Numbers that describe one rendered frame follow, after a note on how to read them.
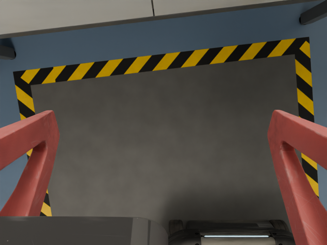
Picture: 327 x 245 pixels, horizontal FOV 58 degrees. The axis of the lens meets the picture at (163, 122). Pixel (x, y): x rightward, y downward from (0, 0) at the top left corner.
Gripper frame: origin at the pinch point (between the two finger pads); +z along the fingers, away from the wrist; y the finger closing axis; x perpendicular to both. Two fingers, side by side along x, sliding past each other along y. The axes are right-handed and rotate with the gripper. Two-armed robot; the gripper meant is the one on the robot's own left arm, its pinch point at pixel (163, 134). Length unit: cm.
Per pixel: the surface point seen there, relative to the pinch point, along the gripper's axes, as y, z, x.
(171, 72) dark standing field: -3, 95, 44
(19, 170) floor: 59, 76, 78
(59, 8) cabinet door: 21, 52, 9
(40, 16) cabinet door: 27, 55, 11
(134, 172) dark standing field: 12, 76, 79
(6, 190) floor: 64, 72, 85
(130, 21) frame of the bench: 9, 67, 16
